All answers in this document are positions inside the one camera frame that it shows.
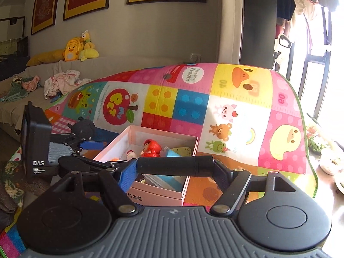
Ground black plush toy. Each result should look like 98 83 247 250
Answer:
67 117 96 140

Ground red hooded doll figure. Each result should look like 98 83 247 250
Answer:
141 139 161 158

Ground blue wet wipes pack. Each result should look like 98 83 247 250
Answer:
143 147 186 192

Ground beige sofa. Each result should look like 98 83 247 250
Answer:
1 56 183 141

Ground small white red bottle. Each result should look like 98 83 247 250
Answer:
126 150 138 161

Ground green pink clothes pile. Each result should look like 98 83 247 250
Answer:
1 75 40 102

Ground pink cardboard box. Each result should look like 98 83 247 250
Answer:
94 126 198 206

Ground pink white crumpled clothes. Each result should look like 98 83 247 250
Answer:
44 70 92 100

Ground colourful play mat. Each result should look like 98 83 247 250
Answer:
1 63 331 257

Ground yellow long pillow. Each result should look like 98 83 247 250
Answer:
26 49 64 66

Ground yellow plush toy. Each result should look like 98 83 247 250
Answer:
79 30 99 62

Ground orange duck plush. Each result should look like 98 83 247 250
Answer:
63 37 84 62

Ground red gold framed picture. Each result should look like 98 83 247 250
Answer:
31 0 58 35

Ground wall power socket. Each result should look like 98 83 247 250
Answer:
189 53 201 63

